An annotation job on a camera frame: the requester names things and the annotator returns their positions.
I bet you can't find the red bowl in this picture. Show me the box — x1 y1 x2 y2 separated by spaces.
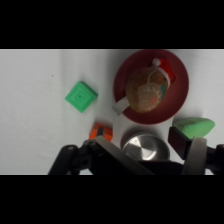
112 49 190 126

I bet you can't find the steel bowl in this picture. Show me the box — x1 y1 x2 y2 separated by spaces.
120 130 171 162

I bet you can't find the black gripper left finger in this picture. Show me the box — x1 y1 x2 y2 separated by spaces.
48 135 155 176

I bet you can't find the green wedge sponge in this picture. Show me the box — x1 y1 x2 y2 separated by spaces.
172 116 216 140

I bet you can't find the red cube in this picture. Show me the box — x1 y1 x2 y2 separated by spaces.
88 122 114 142

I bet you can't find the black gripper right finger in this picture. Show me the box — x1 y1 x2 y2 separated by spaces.
167 126 224 176

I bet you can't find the brown plush toy santa hat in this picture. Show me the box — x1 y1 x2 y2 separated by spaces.
111 57 177 117

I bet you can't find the green cube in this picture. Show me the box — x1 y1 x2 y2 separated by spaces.
64 80 99 114

